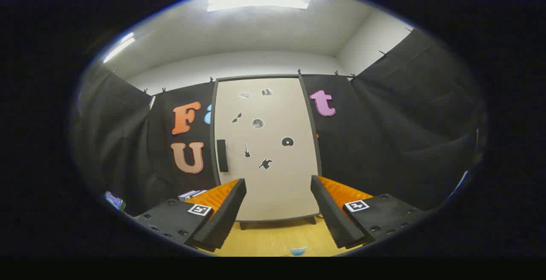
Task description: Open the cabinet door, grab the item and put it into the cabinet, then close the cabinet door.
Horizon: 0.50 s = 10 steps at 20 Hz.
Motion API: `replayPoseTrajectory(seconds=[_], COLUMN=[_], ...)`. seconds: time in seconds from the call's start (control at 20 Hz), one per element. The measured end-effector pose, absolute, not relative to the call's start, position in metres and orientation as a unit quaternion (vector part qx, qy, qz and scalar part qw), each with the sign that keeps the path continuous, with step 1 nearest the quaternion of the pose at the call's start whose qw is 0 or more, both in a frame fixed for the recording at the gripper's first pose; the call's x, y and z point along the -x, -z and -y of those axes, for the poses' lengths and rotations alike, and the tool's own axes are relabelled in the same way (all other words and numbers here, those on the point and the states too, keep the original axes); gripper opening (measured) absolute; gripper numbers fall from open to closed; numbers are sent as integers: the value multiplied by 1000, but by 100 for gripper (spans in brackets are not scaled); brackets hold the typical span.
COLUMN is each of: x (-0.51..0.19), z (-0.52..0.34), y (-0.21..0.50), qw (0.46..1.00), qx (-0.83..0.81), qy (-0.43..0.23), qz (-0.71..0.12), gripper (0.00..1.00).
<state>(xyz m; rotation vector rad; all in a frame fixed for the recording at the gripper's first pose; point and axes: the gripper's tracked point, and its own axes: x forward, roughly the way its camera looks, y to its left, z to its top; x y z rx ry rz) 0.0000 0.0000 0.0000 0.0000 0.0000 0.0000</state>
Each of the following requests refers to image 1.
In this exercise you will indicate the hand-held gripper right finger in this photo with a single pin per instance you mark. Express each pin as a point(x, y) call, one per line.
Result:
point(332, 211)

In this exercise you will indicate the rectangular ceiling light panel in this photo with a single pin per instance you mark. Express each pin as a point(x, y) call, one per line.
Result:
point(260, 2)

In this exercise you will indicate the grey cabinet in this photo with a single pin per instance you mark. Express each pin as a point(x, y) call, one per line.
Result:
point(212, 143)

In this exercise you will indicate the black backdrop cloth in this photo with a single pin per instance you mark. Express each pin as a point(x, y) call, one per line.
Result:
point(384, 143)

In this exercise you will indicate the beige cabinet door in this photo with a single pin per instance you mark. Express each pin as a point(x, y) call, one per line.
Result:
point(273, 186)

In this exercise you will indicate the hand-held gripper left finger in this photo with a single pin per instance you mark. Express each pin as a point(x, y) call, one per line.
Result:
point(222, 216)

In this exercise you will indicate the blue squeeze tube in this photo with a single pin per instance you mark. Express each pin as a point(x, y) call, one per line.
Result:
point(298, 251)

